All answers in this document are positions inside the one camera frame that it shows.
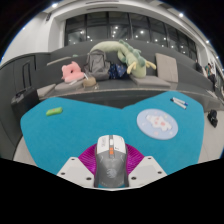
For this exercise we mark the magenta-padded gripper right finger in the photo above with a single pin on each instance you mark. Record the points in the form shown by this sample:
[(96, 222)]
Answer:
[(146, 170)]

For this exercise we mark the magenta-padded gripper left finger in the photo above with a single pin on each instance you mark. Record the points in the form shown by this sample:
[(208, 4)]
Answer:
[(75, 170)]

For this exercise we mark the grey white computer mouse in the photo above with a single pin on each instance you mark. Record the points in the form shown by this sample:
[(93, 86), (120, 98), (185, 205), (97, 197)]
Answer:
[(111, 163)]

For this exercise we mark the round pale blue mouse pad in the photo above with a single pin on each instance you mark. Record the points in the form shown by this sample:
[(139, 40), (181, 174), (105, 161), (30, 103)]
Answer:
[(157, 124)]

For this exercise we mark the small green eraser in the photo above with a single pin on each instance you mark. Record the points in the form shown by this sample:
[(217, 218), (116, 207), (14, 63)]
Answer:
[(54, 111)]

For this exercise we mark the white marker with black cap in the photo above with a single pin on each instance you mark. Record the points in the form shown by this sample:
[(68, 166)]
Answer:
[(178, 104)]

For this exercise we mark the white marker with blue cap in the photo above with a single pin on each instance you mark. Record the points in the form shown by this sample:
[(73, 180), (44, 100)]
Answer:
[(181, 101)]

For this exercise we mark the black bag on floor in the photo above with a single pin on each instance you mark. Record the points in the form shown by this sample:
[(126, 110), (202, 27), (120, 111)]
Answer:
[(212, 118)]

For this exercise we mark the flat grey seat cushion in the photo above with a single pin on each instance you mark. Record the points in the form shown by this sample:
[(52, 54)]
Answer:
[(150, 81), (46, 90), (68, 86)]

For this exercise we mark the small tan woven pouch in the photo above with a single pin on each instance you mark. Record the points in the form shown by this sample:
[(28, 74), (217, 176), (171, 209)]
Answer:
[(89, 82)]

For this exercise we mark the pink plush cushion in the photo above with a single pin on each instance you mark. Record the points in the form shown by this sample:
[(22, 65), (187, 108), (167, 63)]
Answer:
[(71, 72)]

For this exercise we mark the upright grey seat cushion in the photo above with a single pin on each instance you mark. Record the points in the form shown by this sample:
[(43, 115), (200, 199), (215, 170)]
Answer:
[(166, 67)]

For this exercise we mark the grey backpack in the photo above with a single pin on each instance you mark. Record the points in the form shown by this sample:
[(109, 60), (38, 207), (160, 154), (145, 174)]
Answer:
[(97, 65)]

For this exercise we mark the green dragon plush toy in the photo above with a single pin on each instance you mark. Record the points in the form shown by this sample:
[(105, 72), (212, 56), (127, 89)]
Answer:
[(133, 58)]

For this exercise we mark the person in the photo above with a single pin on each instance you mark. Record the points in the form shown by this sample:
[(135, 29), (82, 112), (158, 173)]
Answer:
[(199, 66), (210, 72)]

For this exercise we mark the dark glass window wall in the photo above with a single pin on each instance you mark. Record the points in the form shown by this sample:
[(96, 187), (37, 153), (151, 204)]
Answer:
[(126, 28)]

